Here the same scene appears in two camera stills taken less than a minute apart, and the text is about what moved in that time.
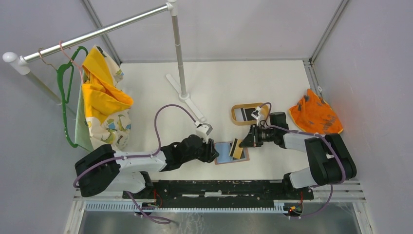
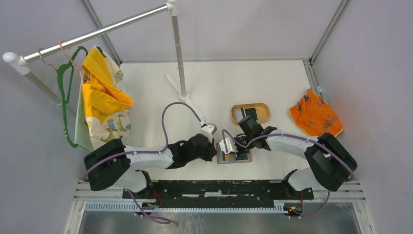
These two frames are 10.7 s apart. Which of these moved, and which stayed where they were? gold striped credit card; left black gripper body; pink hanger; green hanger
Moved: gold striped credit card
Stayed: pink hanger; green hanger; left black gripper body
